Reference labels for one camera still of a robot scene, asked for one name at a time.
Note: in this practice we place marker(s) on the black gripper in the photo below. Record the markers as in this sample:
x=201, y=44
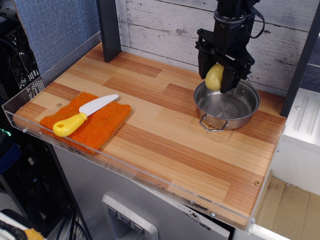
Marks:
x=226, y=45

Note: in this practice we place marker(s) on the yellow toy potato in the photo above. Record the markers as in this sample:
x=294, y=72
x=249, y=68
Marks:
x=214, y=76

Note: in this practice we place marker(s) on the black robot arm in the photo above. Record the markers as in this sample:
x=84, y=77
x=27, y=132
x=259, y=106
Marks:
x=235, y=8

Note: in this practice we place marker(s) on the stainless steel pan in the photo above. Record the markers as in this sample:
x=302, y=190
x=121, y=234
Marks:
x=226, y=111

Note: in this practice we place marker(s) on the white toy sink unit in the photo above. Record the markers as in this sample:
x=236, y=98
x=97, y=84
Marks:
x=296, y=160

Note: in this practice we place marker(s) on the orange knitted cloth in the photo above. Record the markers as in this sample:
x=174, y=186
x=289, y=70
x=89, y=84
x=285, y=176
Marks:
x=95, y=131

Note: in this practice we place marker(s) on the clear acrylic table guard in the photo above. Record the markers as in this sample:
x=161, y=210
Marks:
x=161, y=144

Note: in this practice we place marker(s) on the yellow and white toy knife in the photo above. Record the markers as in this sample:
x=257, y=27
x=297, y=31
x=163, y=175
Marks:
x=66, y=127

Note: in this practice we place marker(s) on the silver toy fridge cabinet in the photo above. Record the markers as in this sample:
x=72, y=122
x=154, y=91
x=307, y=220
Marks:
x=130, y=200

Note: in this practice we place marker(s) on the black plastic crate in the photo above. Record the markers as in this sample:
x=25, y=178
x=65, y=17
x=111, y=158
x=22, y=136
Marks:
x=22, y=66

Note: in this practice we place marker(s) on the dark grey right post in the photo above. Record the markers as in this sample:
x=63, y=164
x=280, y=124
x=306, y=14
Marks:
x=302, y=64

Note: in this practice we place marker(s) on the dark grey post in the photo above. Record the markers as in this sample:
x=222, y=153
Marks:
x=109, y=29
x=302, y=64

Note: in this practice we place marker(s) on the dark grey left post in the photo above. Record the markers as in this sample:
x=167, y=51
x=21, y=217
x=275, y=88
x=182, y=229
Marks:
x=109, y=29

